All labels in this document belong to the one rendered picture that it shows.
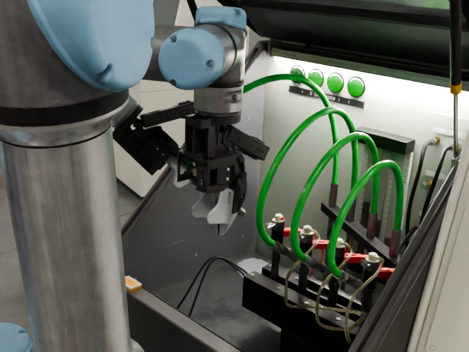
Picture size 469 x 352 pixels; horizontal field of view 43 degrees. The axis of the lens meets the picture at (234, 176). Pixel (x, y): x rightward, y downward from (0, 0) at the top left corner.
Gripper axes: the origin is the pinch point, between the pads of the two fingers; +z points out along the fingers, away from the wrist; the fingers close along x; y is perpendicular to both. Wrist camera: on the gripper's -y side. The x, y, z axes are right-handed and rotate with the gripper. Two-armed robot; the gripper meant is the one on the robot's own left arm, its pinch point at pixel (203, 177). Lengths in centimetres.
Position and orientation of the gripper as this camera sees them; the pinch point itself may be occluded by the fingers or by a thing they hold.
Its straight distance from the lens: 125.1
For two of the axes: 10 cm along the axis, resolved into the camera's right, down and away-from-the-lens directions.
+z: 6.8, 6.8, 2.8
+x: 2.7, 1.2, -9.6
